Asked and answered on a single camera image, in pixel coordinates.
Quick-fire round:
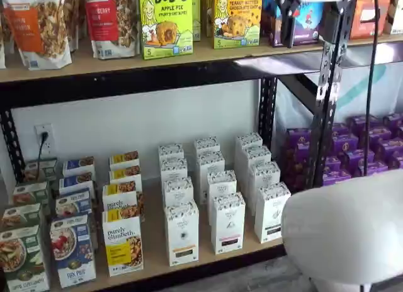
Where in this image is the blue oatmeal box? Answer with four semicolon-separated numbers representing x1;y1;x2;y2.
50;215;97;289
55;188;93;219
59;171;96;192
62;155;96;177

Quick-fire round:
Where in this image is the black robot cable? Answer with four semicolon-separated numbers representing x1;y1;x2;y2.
360;0;380;178

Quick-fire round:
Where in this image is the green Bobo's apple pie box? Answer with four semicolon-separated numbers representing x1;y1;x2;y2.
139;0;195;60
191;0;202;43

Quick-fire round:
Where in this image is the wooden shelf board with snacks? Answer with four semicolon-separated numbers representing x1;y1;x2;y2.
0;33;325;84

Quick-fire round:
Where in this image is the white brown snack box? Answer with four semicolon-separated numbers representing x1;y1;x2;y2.
382;0;403;35

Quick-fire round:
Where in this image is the orange snack box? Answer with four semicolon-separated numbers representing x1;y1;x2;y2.
348;0;394;41

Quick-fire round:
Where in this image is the wooden neighbour shelf board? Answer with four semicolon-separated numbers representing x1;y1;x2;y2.
317;32;403;49

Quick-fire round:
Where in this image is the black metal neighbour rack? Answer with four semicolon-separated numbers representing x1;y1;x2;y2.
234;36;403;192

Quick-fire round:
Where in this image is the white cereal box with nuts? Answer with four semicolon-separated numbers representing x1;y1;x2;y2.
102;206;145;277

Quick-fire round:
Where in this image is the white wall outlet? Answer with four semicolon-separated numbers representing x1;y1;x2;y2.
34;124;54;157

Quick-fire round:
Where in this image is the blue purple Zbar box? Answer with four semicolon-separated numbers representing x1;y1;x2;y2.
261;0;325;48

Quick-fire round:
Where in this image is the black metal shelving rack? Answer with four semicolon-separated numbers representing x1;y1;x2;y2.
0;0;358;292

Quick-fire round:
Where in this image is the white pantry box dark strip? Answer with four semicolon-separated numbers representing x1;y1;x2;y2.
254;182;292;244
248;161;281;216
242;145;272;192
235;132;264;173

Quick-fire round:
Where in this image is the yellow Bobo's peanut butter box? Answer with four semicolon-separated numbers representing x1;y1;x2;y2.
205;0;217;38
213;0;264;50

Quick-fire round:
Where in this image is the yellow purely elizabeth box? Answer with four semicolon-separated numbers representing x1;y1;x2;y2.
102;181;145;223
109;150;140;171
109;165;143;186

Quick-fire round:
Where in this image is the white pantry box pink strip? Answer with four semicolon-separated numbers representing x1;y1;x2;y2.
207;170;237;225
210;193;246;255
196;151;226;205
193;137;221;156

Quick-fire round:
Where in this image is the orange label granola bag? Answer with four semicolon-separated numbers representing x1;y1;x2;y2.
62;0;86;52
1;0;73;71

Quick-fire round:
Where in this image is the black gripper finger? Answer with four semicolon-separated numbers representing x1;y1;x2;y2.
320;1;341;43
273;0;300;49

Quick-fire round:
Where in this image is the green oatmeal box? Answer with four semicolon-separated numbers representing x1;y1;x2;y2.
12;181;50;208
23;158;59;183
0;203;43;232
0;224;51;292

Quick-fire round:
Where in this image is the red label granola bag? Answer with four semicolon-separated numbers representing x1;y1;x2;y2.
82;0;141;60

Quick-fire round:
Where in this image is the translucent plastic sheet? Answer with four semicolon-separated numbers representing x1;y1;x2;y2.
275;64;403;138

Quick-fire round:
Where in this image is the wooden shelf board with boxes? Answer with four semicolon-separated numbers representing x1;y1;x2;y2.
47;166;284;289

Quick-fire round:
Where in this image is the white pantry box yellow strip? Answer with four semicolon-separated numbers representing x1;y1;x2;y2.
162;177;195;208
160;158;189;182
163;199;200;267
158;143;185;162

